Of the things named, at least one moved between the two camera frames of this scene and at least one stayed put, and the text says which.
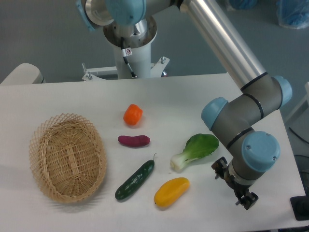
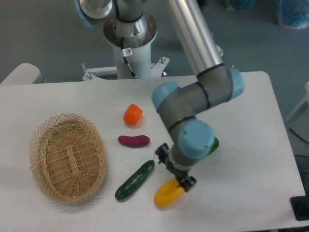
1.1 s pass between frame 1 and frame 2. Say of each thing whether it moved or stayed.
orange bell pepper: stayed
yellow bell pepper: stayed
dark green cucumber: stayed
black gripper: moved
